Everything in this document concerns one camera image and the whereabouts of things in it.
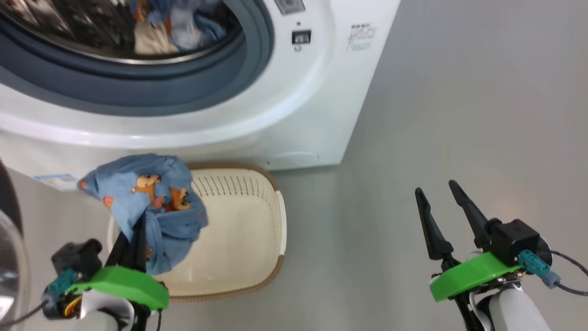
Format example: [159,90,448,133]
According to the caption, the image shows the grey warning label sticker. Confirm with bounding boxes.
[274,0,306,15]

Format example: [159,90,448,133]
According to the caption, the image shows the cream garment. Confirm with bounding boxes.
[134,20,180,56]

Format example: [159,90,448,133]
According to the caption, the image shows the cream perforated laundry basket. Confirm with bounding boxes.
[107,161,288,303]

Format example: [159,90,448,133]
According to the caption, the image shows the blue cartoon print garment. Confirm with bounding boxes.
[130,0,231,52]
[77,154,209,275]

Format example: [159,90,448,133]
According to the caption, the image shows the right camera cable teal plug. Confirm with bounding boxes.
[518,250,588,297]

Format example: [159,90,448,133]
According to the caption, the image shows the white washing machine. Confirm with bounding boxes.
[0,0,401,185]

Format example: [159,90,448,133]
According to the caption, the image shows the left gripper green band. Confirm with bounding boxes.
[68,215,170,310]

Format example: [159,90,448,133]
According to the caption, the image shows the left camera cable teal plug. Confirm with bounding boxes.
[0,269,79,330]

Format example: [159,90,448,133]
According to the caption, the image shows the blue energy label sticker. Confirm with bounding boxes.
[33,173,79,192]

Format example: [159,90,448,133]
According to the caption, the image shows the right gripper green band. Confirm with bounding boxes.
[414,180,525,304]

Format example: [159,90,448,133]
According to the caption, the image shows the camera cable teal plug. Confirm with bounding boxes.
[518,250,588,297]
[0,269,79,330]

